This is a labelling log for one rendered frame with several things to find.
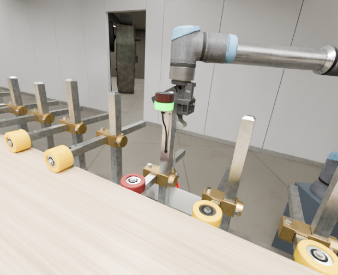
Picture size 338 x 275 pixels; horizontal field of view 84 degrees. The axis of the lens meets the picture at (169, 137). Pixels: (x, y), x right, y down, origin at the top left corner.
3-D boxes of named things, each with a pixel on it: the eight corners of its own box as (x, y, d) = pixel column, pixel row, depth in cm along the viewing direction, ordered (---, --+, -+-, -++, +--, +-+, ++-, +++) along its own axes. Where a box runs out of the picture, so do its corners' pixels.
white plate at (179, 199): (146, 195, 86) (147, 176, 82) (200, 217, 75) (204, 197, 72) (145, 195, 86) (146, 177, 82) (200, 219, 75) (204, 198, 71)
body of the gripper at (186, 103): (186, 118, 67) (190, 82, 62) (165, 113, 70) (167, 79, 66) (194, 113, 73) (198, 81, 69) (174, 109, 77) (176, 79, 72)
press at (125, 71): (137, 94, 752) (138, 12, 648) (104, 92, 745) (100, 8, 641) (141, 89, 891) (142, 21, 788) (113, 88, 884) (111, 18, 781)
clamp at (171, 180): (149, 173, 81) (149, 162, 79) (177, 183, 76) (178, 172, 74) (141, 179, 76) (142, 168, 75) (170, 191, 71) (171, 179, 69)
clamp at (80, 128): (70, 126, 98) (68, 117, 97) (88, 132, 93) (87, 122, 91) (59, 129, 93) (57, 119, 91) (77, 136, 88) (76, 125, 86)
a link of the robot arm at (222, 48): (230, 36, 69) (198, 34, 69) (244, 32, 59) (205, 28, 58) (226, 64, 73) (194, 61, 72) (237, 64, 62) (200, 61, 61)
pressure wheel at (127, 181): (131, 196, 70) (131, 169, 66) (149, 204, 67) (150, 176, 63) (115, 209, 64) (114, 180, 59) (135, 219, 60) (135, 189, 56)
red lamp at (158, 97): (161, 97, 63) (161, 91, 62) (176, 100, 60) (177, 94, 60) (151, 100, 58) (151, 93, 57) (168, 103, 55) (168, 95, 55)
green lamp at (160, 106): (160, 105, 64) (160, 99, 63) (176, 108, 61) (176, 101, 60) (150, 108, 59) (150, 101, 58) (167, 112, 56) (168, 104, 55)
